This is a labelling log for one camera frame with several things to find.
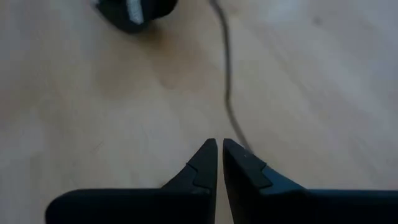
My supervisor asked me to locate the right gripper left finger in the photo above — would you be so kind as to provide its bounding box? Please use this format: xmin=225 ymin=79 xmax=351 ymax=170
xmin=45 ymin=138 xmax=218 ymax=224

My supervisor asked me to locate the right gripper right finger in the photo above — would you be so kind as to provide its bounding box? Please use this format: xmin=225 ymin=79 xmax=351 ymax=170
xmin=222 ymin=138 xmax=398 ymax=224

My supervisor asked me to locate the long thin dark cord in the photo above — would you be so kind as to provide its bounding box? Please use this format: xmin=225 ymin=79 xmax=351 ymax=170
xmin=208 ymin=0 xmax=254 ymax=154

